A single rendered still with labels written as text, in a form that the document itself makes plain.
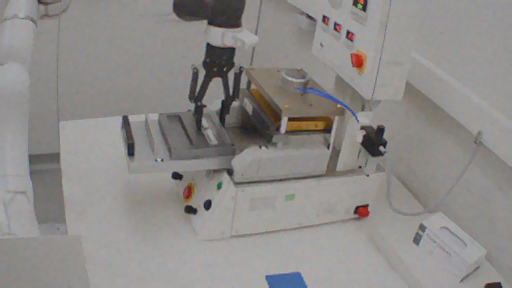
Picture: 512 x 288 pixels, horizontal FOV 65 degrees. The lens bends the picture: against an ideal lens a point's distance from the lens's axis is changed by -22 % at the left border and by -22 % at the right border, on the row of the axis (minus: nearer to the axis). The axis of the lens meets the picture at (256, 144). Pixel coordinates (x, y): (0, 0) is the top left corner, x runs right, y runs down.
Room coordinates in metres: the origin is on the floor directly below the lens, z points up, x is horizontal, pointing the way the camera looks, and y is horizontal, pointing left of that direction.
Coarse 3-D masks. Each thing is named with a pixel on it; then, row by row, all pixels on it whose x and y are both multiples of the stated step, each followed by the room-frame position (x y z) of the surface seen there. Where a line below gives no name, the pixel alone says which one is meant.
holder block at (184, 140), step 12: (168, 120) 1.19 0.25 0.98; (180, 120) 1.20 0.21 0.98; (192, 120) 1.19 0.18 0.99; (168, 132) 1.10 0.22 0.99; (180, 132) 1.14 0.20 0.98; (192, 132) 1.12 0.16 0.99; (168, 144) 1.06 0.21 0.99; (180, 144) 1.08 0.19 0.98; (192, 144) 1.08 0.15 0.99; (204, 144) 1.07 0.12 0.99; (180, 156) 1.03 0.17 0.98; (192, 156) 1.04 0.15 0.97; (204, 156) 1.06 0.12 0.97; (216, 156) 1.07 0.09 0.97
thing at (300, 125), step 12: (264, 108) 1.20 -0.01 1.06; (276, 120) 1.14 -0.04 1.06; (288, 120) 1.15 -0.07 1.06; (300, 120) 1.16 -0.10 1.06; (312, 120) 1.17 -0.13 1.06; (324, 120) 1.19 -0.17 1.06; (288, 132) 1.14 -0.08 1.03; (300, 132) 1.16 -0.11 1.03; (312, 132) 1.17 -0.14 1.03; (324, 132) 1.19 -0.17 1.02
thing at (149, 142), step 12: (156, 120) 1.20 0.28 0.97; (120, 132) 1.15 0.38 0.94; (132, 132) 1.12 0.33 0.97; (144, 132) 1.13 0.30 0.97; (156, 132) 1.14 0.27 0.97; (144, 144) 1.07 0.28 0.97; (156, 144) 1.03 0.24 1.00; (132, 156) 1.00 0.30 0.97; (144, 156) 1.01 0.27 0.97; (156, 156) 1.02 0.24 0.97; (168, 156) 1.03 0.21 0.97; (228, 156) 1.08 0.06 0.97; (132, 168) 0.97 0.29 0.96; (144, 168) 0.98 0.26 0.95; (156, 168) 0.99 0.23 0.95; (168, 168) 1.01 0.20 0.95; (180, 168) 1.02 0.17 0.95; (192, 168) 1.03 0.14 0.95; (204, 168) 1.05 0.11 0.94
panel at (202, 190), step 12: (192, 180) 1.17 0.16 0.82; (204, 180) 1.12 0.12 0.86; (216, 180) 1.08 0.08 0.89; (228, 180) 1.05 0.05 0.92; (180, 192) 1.18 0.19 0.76; (192, 192) 1.13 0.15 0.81; (204, 192) 1.09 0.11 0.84; (216, 192) 1.05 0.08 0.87; (192, 204) 1.10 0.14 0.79; (216, 204) 1.02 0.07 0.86; (192, 216) 1.07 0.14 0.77; (204, 216) 1.03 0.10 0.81
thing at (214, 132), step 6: (204, 108) 1.25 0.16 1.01; (210, 108) 1.25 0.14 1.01; (204, 114) 1.21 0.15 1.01; (210, 114) 1.22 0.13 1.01; (204, 120) 1.18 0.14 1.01; (210, 120) 1.18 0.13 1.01; (216, 120) 1.19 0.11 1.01; (204, 126) 1.14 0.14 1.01; (210, 126) 1.15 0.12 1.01; (216, 126) 1.15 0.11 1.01; (210, 132) 1.12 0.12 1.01; (216, 132) 1.12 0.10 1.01; (222, 132) 1.13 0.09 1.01; (210, 138) 1.09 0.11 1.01; (216, 138) 1.09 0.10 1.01; (222, 138) 1.10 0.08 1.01
